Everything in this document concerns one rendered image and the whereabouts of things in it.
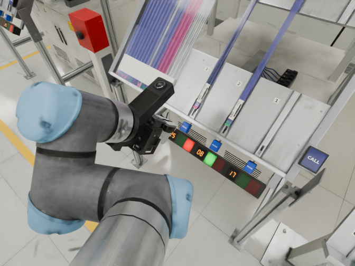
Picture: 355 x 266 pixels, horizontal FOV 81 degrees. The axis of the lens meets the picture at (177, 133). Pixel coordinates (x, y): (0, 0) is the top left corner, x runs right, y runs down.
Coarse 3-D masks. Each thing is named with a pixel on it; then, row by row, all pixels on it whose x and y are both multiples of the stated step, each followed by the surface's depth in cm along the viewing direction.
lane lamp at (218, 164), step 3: (216, 159) 61; (219, 159) 61; (216, 162) 61; (219, 162) 61; (222, 162) 60; (225, 162) 60; (213, 165) 61; (216, 165) 61; (219, 165) 61; (222, 165) 60; (213, 168) 61; (216, 168) 61; (219, 168) 61; (219, 171) 61
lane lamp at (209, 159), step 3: (210, 153) 62; (207, 156) 62; (210, 156) 62; (213, 156) 61; (216, 156) 61; (204, 159) 63; (207, 159) 62; (210, 159) 62; (213, 159) 61; (204, 162) 63; (207, 162) 62; (210, 162) 62; (213, 162) 61; (210, 165) 62
